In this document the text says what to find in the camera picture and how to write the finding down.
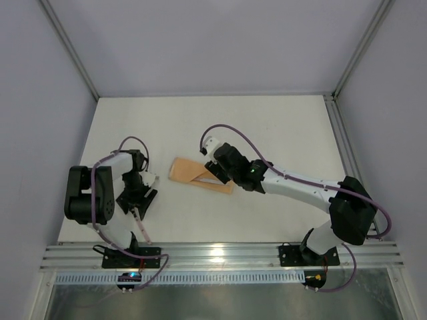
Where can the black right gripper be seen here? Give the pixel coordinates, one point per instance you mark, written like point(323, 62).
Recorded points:
point(217, 170)

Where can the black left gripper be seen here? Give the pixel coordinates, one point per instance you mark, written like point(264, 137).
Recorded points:
point(136, 201)

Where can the pink-handled fork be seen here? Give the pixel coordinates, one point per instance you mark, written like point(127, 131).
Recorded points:
point(139, 223)

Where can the pink-handled table knife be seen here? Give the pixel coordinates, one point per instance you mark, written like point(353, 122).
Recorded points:
point(206, 180)

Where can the peach cloth napkin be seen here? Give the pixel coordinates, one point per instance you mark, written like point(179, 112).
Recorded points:
point(184, 171)

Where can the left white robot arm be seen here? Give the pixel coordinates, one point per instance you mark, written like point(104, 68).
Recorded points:
point(100, 196)

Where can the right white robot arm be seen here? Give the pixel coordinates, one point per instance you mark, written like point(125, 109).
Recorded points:
point(316, 193)

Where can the left controller board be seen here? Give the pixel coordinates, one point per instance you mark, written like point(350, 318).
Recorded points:
point(126, 282)

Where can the controller board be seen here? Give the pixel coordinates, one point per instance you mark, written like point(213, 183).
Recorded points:
point(126, 282)
point(314, 281)

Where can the right controller board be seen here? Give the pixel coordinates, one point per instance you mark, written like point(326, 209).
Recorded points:
point(314, 281)

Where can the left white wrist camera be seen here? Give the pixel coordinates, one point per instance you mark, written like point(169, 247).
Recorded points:
point(149, 179)

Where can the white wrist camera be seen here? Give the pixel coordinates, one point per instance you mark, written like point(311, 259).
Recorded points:
point(149, 179)
point(209, 146)

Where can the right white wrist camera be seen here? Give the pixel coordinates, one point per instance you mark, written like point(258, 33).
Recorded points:
point(209, 146)

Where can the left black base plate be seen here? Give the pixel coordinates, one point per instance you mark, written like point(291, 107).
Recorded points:
point(114, 259)

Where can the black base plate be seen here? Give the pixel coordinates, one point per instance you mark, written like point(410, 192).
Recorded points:
point(114, 259)
point(291, 256)

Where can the aluminium mounting rail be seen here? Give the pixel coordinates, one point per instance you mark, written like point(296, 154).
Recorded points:
point(223, 256)

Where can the slotted grey cable duct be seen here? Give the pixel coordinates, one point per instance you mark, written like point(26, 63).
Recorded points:
point(185, 277)

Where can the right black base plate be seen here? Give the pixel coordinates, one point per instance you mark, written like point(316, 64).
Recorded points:
point(291, 256)

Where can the right aluminium side rail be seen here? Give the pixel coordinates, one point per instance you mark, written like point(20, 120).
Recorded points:
point(347, 150)

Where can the right aluminium frame post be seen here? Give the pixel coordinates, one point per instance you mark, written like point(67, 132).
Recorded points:
point(363, 45)

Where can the aluminium frame post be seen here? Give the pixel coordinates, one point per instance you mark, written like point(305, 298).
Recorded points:
point(68, 46)
point(363, 45)

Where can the left aluminium frame post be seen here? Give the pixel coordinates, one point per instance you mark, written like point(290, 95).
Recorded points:
point(68, 46)

